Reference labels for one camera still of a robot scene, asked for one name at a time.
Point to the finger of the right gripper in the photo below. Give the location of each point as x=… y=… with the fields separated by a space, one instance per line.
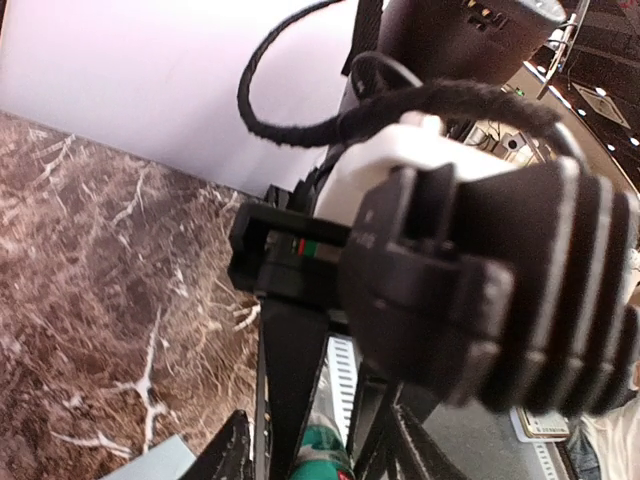
x=294 y=340

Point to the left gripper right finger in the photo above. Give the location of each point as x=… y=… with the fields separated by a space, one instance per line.
x=404 y=450

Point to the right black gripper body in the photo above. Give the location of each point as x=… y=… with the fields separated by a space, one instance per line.
x=284 y=254

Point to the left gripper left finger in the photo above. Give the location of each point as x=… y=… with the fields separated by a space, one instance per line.
x=226 y=457

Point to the teal green envelope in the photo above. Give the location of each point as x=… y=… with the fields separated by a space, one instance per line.
x=166 y=461

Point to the green white glue stick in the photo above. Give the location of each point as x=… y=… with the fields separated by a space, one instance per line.
x=322 y=456

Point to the smartphone with light case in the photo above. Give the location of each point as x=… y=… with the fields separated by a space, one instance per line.
x=531 y=428

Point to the grey slotted cable duct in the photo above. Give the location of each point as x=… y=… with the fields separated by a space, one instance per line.
x=343 y=376

